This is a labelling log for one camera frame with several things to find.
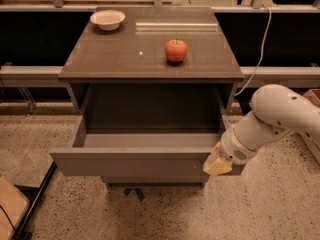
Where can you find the wooden box at left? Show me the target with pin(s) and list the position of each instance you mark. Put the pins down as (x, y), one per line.
(13, 206)

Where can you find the grey drawer cabinet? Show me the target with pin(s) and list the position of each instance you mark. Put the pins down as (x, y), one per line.
(135, 54)

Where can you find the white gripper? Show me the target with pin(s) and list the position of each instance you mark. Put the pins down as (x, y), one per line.
(232, 148)

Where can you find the blue tape cross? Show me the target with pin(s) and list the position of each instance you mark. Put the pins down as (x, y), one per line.
(138, 192)

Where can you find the grey top drawer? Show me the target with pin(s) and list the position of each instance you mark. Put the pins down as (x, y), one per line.
(144, 132)

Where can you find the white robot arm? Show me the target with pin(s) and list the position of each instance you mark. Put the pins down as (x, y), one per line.
(276, 111)

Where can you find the white bowl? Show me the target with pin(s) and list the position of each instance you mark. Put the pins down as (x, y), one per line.
(108, 20)

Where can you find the black floor rail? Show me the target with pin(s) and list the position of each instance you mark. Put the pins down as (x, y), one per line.
(34, 196)

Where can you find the red apple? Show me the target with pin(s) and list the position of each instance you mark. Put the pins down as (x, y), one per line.
(176, 50)

